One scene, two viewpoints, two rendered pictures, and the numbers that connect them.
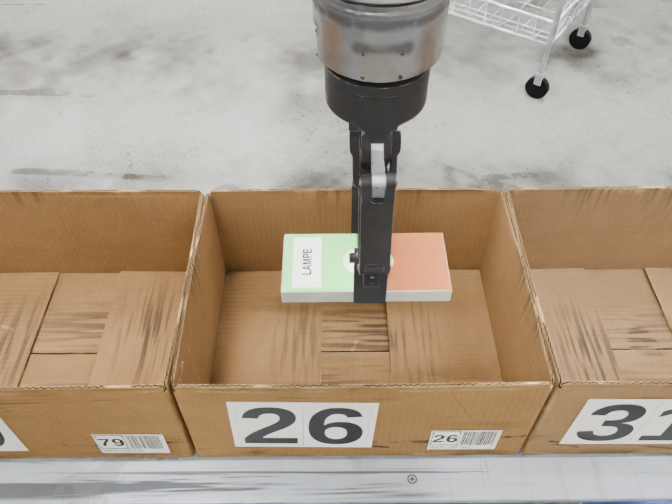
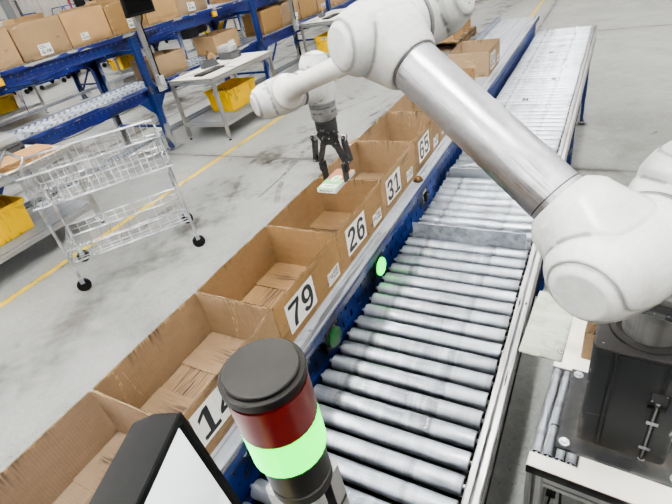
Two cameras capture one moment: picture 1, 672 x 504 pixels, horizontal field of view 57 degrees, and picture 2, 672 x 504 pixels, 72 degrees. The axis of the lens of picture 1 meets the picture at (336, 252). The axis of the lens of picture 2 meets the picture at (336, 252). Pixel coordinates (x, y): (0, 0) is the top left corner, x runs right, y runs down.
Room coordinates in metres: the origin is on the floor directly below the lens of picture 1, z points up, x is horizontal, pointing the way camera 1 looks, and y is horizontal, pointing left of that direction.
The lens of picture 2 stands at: (-0.43, 1.29, 1.85)
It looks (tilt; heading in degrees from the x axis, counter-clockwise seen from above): 33 degrees down; 304
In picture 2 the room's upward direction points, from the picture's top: 12 degrees counter-clockwise
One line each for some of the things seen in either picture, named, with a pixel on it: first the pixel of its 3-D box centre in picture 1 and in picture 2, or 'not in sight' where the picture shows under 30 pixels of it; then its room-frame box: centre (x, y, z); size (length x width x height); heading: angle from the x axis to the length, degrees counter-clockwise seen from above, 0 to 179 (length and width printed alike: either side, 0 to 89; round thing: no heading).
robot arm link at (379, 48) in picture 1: (379, 17); (323, 110); (0.39, -0.03, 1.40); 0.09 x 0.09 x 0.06
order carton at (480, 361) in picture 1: (356, 316); (329, 220); (0.46, -0.03, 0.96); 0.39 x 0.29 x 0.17; 91
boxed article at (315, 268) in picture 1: (364, 266); (336, 180); (0.39, -0.03, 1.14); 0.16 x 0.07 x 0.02; 90
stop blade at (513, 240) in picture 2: not in sight; (466, 237); (0.00, -0.32, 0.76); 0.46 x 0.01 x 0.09; 1
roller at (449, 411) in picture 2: not in sight; (397, 396); (0.00, 0.49, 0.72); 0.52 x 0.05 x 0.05; 1
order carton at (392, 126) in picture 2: not in sight; (400, 141); (0.46, -0.81, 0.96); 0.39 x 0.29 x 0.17; 91
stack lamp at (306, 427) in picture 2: not in sight; (277, 412); (-0.28, 1.16, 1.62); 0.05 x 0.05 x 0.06
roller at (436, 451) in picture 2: not in sight; (380, 433); (0.00, 0.62, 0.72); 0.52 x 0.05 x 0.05; 1
